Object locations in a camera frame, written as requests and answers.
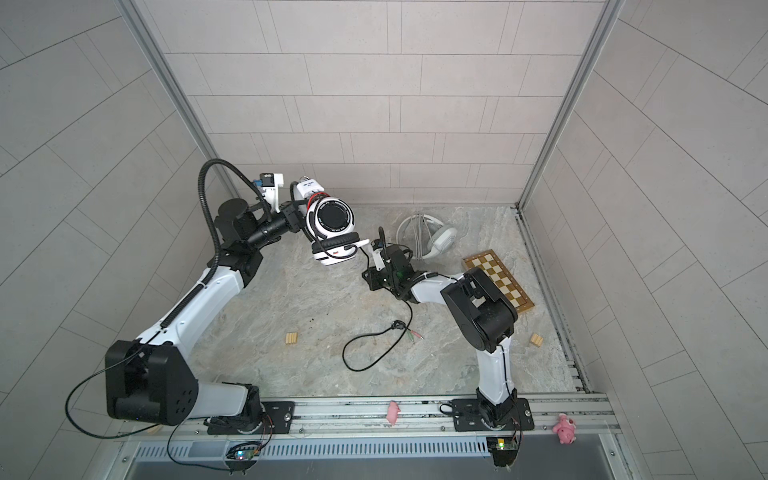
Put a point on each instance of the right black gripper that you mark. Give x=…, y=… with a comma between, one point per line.
x=373, y=282

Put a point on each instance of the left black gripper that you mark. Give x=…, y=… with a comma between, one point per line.
x=287, y=212

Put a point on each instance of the white grey headphones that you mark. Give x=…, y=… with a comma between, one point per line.
x=431, y=235

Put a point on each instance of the black white headphones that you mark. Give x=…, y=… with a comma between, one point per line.
x=329, y=222

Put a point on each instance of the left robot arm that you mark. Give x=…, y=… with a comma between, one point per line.
x=149, y=380

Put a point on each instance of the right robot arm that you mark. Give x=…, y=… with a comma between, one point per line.
x=484, y=316

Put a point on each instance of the wooden chessboard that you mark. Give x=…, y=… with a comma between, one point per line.
x=489, y=262

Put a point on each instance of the small wooden block right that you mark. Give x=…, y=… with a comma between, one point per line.
x=536, y=340

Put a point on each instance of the right controller board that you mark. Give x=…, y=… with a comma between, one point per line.
x=503, y=450

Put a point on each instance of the controller board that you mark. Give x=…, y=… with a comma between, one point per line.
x=503, y=450
x=244, y=452

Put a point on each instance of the left controller board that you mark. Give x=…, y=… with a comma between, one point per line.
x=244, y=452

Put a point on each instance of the pink plush toy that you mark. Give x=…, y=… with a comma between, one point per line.
x=565, y=429

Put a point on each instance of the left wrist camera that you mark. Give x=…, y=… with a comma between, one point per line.
x=269, y=184

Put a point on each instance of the pink clip on rail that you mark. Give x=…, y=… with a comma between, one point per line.
x=393, y=412

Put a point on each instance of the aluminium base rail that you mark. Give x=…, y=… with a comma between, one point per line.
x=420, y=416

